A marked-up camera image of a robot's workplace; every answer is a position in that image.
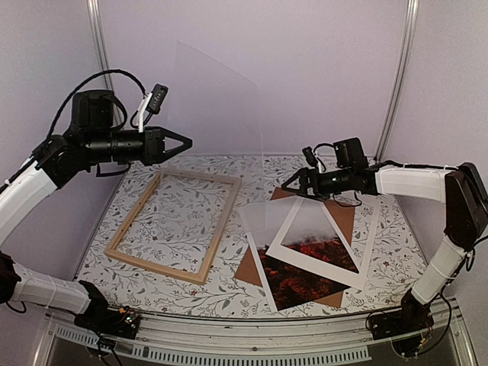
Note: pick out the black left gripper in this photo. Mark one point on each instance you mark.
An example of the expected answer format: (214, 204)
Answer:
(154, 144)

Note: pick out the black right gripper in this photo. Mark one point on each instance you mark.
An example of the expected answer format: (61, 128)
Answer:
(303, 174)

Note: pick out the clear acrylic glazing sheet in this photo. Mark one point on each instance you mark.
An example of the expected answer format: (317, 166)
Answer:
(217, 108)

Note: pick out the red forest landscape photo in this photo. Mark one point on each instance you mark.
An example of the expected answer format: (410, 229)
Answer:
(287, 285)

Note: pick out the white mat board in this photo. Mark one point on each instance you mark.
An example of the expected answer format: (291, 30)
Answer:
(334, 240)

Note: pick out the light wooden picture frame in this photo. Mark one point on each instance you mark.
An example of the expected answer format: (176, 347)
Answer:
(160, 267)

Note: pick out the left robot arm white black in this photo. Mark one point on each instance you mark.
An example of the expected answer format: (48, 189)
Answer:
(90, 140)

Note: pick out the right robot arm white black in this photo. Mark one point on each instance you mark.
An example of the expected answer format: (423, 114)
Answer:
(447, 203)

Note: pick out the floral patterned table mat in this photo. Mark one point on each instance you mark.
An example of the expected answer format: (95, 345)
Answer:
(396, 258)

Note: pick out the brown backing board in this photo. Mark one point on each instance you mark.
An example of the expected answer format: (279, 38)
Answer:
(248, 267)

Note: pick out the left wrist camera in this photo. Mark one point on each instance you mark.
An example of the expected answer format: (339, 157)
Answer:
(149, 106)

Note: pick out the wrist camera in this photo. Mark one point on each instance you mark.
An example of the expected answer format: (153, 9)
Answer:
(149, 106)
(349, 155)

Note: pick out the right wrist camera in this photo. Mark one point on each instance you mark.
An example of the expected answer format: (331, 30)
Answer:
(349, 155)

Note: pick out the left aluminium corner post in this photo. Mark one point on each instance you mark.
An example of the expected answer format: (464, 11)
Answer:
(97, 33)

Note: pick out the aluminium corner post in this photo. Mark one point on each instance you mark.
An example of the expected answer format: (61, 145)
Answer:
(97, 33)
(406, 44)

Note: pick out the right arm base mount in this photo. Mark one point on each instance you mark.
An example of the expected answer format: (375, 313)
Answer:
(413, 323)

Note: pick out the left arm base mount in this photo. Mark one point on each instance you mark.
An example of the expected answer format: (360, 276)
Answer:
(100, 319)

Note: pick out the right aluminium corner post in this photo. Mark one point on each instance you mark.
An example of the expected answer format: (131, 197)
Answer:
(406, 44)

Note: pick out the aluminium front rail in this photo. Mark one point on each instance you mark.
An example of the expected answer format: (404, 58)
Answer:
(319, 340)

